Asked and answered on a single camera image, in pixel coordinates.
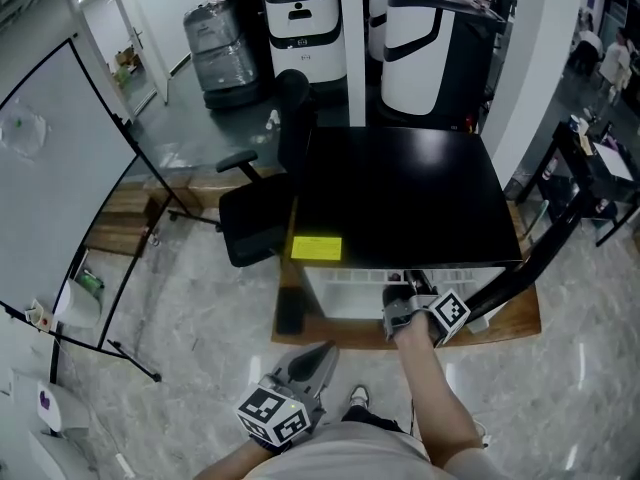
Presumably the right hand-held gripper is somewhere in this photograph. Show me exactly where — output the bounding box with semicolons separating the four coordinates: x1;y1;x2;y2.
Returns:
381;269;472;348

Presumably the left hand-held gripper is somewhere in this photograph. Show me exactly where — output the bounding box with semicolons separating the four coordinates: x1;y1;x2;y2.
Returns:
234;340;342;448

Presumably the person's right forearm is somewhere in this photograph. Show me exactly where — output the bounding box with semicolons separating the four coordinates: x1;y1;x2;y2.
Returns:
396;316;485;470

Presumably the person's left forearm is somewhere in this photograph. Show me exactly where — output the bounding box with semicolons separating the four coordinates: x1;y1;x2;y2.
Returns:
191;436;282;480

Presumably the black mini fridge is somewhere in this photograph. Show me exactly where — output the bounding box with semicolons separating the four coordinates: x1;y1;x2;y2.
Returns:
288;126;525;320

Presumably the person's white shoe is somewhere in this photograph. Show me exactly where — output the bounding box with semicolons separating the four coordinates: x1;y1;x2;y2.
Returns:
346;384;372;413

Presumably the person's torso in white shirt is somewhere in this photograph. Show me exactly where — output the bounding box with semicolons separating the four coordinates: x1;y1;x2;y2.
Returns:
243;414;517;480

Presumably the person's leg in dark trousers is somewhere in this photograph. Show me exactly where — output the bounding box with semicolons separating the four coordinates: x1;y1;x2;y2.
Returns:
339;404;407;435

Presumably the black flat phone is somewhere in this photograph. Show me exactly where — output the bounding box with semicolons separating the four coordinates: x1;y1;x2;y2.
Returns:
276;284;306;335

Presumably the wooden table with metal legs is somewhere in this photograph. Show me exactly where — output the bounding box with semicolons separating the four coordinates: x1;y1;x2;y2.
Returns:
270;194;544;353

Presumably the yellow sticker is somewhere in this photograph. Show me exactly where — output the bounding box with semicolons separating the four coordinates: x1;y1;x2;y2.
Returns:
290;236;344;261

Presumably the black office chair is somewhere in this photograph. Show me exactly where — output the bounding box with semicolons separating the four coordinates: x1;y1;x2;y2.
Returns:
214;68;315;269

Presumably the black shelf cart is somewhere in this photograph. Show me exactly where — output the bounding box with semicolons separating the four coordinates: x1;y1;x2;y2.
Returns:
513;119;640;248

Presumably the white device with purple mark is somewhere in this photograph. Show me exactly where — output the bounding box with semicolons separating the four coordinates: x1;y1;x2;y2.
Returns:
36;379;92;435

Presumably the white round bin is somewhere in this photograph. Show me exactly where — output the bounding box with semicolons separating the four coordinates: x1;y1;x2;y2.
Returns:
53;276;105;330

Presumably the large black and white robot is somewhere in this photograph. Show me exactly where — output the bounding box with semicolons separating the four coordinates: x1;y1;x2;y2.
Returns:
378;0;510;130

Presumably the white paper sheet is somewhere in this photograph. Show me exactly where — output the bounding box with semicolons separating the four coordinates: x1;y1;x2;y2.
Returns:
591;141;637;183

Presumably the wooden platform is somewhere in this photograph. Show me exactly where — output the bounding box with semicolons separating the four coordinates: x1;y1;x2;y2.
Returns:
88;171;227;260

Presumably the red button box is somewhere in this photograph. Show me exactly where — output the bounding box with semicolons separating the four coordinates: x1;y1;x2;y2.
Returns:
26;296;55;333

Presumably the white and black delivery robot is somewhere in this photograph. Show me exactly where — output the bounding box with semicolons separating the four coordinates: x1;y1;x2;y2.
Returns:
262;0;350;88

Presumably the plastic wrapped grey robot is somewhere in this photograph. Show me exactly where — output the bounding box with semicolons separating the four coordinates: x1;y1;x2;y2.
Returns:
182;0;275;110

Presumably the whiteboard on black stand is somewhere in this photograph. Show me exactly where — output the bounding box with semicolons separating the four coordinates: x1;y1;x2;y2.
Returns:
0;36;225;383

